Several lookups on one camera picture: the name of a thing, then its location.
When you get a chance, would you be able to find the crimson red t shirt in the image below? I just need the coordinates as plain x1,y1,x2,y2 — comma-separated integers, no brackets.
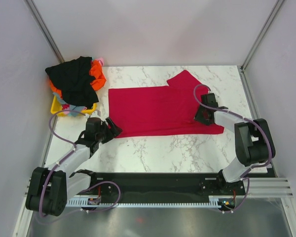
108,70,224,138

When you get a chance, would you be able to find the yellow plastic basket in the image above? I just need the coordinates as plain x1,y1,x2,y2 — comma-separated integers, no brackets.
50,95,97,117

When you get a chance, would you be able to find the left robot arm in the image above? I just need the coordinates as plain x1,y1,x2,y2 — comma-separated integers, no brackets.
25,118,122,217

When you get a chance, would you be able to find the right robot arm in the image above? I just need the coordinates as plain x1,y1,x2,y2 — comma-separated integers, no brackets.
194,93,276,195

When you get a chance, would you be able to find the grey blue garment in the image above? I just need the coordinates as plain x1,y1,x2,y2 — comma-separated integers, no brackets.
50,92,87,117

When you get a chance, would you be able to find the orange t shirt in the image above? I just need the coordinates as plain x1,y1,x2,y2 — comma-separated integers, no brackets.
48,60,107,96

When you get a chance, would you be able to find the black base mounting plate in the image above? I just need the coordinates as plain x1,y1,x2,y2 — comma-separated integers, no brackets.
69,172,246,204

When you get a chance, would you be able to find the black t shirt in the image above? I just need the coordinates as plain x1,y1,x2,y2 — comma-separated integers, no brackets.
45,56,99,107

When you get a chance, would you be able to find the pink garment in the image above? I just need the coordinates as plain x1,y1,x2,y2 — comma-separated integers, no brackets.
95,57,104,67

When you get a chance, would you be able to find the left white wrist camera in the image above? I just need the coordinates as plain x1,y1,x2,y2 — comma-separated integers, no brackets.
91,110,102,119

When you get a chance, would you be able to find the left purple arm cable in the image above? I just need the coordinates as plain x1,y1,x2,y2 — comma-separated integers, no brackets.
35,110,121,225

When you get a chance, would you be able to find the white slotted cable duct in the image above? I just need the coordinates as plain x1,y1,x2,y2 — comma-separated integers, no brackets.
66,196,221,208

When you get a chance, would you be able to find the right aluminium rail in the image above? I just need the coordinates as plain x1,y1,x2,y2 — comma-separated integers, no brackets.
248,178,293,198

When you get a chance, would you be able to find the right aluminium frame post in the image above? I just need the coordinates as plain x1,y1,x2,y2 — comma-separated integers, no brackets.
238,0,286,73

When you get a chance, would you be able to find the aluminium frame post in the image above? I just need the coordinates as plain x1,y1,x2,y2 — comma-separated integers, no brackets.
24,0,65,63
238,0,286,73

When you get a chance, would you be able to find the left aluminium frame post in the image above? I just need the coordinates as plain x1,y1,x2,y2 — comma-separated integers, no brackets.
24,0,65,63

